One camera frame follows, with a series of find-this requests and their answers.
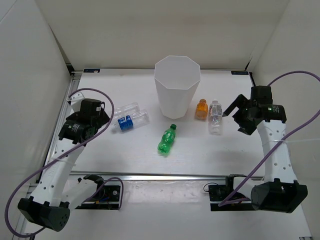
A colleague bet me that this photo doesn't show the clear bottle with white label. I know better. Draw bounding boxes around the clear bottle with white label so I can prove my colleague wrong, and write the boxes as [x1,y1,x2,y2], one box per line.
[208,99,223,136]

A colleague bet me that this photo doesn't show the orange plastic juice bottle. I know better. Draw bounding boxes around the orange plastic juice bottle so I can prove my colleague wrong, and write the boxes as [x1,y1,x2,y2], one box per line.
[195,99,209,121]

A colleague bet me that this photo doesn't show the clear bottle with blue label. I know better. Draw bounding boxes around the clear bottle with blue label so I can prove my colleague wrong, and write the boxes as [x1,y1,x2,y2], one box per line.
[111,109,150,134]

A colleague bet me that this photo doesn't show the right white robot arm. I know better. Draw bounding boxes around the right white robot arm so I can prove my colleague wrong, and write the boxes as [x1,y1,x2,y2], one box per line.
[219,94,308,213]

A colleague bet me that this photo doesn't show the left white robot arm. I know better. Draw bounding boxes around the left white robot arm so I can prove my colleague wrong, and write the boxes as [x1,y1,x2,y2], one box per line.
[17,107,110,232]

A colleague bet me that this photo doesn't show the white octagonal plastic bin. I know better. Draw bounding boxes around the white octagonal plastic bin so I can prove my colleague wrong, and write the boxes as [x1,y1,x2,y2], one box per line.
[154,55,201,120]

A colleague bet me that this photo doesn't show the clear unlabelled plastic bottle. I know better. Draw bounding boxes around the clear unlabelled plastic bottle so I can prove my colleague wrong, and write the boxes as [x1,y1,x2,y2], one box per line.
[113,102,140,119]

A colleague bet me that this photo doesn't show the green plastic soda bottle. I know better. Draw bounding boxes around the green plastic soda bottle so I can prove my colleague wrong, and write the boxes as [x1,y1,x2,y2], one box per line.
[157,124,177,155]

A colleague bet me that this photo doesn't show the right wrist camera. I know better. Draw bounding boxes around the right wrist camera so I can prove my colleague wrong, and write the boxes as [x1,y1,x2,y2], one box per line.
[250,85,273,105]

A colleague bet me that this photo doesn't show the aluminium left rail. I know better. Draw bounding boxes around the aluminium left rail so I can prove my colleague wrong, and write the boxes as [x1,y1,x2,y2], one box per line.
[14,71,83,235]

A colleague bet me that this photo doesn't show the aluminium rail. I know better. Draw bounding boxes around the aluminium rail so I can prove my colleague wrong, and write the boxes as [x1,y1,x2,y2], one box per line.
[69,171,265,181]
[14,71,83,235]

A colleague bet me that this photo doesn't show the aluminium front rail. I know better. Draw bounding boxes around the aluminium front rail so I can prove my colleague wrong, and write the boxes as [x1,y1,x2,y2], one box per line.
[69,171,265,181]

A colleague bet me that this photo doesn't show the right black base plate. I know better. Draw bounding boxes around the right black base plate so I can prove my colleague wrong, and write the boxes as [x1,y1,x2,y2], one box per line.
[203,174,254,212]

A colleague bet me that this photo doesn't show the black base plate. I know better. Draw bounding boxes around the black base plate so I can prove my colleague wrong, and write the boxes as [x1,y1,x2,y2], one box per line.
[75,175,124,210]
[203,174,254,212]

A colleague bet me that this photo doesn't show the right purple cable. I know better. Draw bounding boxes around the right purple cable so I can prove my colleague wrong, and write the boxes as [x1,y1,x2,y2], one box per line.
[218,70,320,207]

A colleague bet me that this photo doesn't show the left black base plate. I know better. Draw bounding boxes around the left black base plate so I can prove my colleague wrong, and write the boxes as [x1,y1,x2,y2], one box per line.
[75,175,124,210]

